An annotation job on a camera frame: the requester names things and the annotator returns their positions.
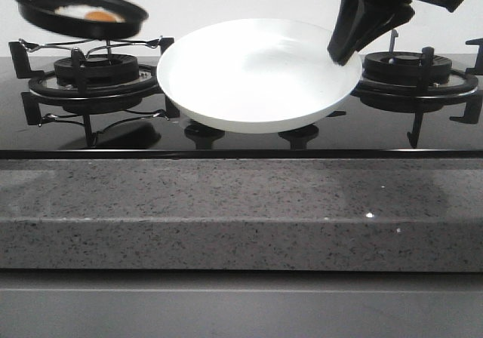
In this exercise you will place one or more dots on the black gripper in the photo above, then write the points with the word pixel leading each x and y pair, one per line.
pixel 360 22

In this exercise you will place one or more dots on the wire pan reducer stand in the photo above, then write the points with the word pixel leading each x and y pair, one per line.
pixel 31 47

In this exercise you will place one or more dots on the fried egg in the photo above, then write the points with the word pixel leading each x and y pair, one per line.
pixel 87 12

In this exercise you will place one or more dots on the white round plate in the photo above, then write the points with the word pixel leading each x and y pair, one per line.
pixel 256 76

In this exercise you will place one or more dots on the black glass gas hob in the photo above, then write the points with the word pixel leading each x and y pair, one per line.
pixel 120 138

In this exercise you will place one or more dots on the black frying pan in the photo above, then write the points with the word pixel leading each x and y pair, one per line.
pixel 40 13

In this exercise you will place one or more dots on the black pan support grate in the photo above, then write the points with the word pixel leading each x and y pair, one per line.
pixel 48 102
pixel 415 85

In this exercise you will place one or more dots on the black gas burner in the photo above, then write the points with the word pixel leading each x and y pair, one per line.
pixel 404 68
pixel 101 70

